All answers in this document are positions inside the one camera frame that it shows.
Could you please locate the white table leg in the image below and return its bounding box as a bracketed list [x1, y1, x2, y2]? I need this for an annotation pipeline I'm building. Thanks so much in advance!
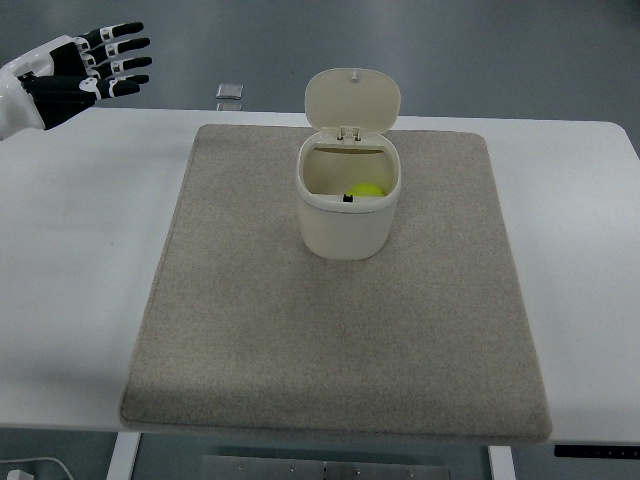
[106, 432, 141, 480]
[488, 446, 516, 480]

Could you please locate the beige felt table mat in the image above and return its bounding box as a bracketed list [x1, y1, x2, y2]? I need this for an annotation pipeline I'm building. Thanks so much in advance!
[120, 125, 552, 444]

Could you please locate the cream bin with open lid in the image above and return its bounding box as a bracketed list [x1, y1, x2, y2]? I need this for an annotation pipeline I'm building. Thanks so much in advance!
[295, 67, 402, 260]

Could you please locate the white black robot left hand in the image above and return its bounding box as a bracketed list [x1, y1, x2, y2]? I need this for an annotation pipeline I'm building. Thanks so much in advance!
[1, 22, 152, 140]

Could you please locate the metal table crossbar plate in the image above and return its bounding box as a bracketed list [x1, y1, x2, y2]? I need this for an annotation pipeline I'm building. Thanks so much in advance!
[200, 455, 451, 480]

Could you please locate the yellow tennis ball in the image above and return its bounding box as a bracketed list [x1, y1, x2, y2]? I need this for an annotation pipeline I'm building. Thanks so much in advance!
[345, 182, 385, 197]

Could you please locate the white power adapter with cable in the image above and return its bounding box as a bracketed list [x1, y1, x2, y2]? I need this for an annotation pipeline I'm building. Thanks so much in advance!
[1, 456, 75, 480]

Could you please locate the small clear floor plate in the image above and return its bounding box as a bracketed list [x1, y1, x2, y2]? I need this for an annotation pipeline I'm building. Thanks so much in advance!
[216, 83, 244, 100]

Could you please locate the white right table leg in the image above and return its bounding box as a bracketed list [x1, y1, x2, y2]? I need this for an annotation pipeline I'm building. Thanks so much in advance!
[488, 446, 516, 480]

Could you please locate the white left table leg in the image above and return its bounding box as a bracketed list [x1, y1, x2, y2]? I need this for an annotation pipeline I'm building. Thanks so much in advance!
[106, 432, 141, 480]

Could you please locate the black table control panel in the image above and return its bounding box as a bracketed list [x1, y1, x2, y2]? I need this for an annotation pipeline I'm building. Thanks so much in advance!
[554, 444, 640, 460]

